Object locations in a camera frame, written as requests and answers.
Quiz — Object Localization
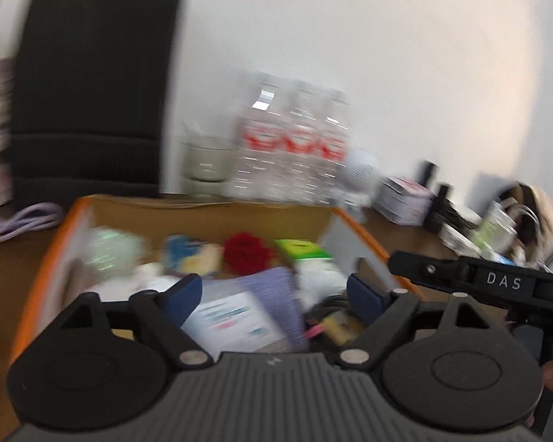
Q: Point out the black paper bag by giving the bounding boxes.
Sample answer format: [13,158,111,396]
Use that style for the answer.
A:
[7,0,181,208]

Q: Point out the left water bottle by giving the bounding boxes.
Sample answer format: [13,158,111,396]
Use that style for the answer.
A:
[230,73,285,201]

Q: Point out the purple cable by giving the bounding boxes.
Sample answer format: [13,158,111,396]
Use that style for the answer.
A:
[0,201,66,245]

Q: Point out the white tissue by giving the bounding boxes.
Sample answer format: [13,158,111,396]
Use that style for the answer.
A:
[295,259,348,311]

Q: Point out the black small bottle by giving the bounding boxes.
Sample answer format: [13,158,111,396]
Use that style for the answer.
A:
[417,161,452,235]

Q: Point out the cotton buds box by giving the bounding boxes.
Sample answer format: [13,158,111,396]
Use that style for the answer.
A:
[182,280,292,360]

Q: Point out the red fabric rose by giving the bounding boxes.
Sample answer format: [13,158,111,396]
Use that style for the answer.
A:
[223,232,272,276]

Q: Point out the middle water bottle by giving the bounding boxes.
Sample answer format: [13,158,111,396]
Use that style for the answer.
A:
[282,81,320,204]

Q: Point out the right water bottle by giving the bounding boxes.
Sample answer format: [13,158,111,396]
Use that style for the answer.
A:
[317,91,351,204]

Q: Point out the blue yellow sponge toy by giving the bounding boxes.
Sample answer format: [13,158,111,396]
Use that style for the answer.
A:
[163,235,223,276]

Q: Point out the red cardboard box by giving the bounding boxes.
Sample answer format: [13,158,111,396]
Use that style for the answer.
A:
[11,194,416,358]

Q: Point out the yellow white plush toy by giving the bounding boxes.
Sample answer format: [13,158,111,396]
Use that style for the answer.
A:
[86,262,180,302]

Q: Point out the green tissue packet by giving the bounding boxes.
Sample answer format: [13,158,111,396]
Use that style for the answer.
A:
[275,239,334,271]

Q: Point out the iridescent plastic bag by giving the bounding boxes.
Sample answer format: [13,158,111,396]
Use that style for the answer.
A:
[81,227,147,283]

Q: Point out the white robot speaker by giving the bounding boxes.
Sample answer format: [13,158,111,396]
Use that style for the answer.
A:
[337,148,380,222]

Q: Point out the white tin box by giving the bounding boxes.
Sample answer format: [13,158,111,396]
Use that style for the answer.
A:
[373,177,434,227]

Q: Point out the glass cup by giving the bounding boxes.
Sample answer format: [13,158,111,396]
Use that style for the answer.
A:
[181,121,233,199]

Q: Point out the purple woven cloth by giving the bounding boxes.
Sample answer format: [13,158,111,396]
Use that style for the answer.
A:
[240,266,309,352]

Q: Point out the water bottle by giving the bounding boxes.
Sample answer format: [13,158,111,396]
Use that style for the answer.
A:
[282,81,320,204]
[317,91,351,204]
[230,73,285,201]

